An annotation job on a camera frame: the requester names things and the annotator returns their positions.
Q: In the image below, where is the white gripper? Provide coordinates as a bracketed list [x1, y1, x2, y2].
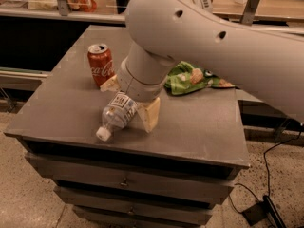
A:
[100, 57, 165, 133]

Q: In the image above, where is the clear plastic tea bottle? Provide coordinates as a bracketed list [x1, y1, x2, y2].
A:
[96, 91, 138, 142]

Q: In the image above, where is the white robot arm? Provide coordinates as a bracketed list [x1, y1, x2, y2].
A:
[101, 0, 304, 123]

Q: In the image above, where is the red cola can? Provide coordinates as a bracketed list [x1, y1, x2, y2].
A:
[87, 44, 114, 87]

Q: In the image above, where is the green snack bag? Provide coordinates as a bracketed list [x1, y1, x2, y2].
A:
[164, 61, 235, 96]

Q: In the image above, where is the grey drawer cabinet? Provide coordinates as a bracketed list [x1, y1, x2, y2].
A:
[5, 26, 250, 228]

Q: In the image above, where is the black floor pedal box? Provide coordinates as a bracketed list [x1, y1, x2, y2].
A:
[241, 195, 287, 228]

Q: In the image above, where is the wooden shelf counter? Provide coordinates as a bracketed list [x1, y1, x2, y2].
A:
[0, 0, 304, 31]

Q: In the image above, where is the black floor cable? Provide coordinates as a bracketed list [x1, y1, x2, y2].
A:
[228, 126, 303, 215]

